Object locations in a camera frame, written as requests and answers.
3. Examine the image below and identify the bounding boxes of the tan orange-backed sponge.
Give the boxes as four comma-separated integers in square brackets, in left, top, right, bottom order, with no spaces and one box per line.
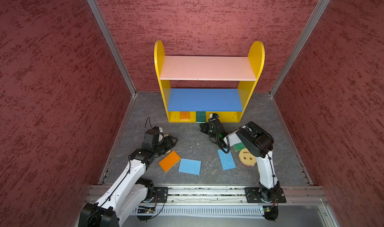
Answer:
[180,111,191,121]

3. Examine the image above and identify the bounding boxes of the round smiley face sponge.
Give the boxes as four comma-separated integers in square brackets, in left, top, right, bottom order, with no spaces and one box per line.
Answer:
[239,148,257,167]

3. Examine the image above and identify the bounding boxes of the light blue sponge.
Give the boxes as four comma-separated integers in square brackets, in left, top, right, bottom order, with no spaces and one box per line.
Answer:
[179,158,202,176]
[218,150,236,171]

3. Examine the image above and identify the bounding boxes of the bright green sponge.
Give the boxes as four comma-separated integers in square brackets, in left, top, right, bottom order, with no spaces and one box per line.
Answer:
[233,142,246,152]

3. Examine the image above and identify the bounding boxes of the yellow shelf with coloured boards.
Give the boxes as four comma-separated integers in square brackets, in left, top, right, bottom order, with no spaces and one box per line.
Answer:
[154,40,265,123]

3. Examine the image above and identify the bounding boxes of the orange sponge on table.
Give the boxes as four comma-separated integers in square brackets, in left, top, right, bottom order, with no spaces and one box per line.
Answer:
[159,151,181,173]

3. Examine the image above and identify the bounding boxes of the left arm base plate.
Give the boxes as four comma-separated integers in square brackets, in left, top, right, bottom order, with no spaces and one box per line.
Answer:
[143,187,169,203]

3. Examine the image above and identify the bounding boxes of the dark green sponge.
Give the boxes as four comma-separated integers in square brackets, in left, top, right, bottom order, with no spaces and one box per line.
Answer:
[196,111,206,123]

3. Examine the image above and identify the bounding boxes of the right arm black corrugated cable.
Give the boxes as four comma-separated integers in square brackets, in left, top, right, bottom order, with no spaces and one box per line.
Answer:
[206,118,231,154]

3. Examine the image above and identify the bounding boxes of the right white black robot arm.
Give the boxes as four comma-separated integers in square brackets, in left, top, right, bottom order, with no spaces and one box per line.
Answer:
[199,117,281,203]

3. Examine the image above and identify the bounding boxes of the light blue sponge left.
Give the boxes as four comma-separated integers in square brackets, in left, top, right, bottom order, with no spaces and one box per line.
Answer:
[179,158,202,176]

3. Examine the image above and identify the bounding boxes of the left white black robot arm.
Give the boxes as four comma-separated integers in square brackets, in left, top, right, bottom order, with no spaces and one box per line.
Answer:
[78,133,178,227]

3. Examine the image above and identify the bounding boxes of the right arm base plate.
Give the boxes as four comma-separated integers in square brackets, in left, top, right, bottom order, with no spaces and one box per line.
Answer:
[245,187,287,204]

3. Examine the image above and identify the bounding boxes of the light blue sponge right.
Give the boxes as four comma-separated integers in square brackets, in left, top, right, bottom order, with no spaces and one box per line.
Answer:
[218,150,236,171]

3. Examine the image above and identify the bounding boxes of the aluminium mounting rail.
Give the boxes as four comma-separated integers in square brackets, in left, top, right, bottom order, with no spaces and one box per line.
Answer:
[85,184,328,205]

